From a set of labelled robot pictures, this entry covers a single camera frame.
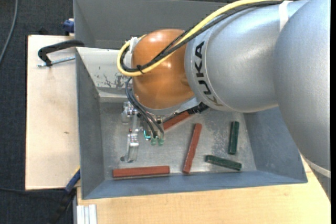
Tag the pale wood flat board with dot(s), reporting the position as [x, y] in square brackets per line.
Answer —
[52, 118]

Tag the grey metal bin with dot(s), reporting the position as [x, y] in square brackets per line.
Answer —
[168, 157]

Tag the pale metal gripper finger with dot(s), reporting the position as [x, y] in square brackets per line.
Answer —
[126, 112]
[132, 149]

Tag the dark green flat block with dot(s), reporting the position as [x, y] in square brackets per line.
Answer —
[223, 162]
[233, 137]

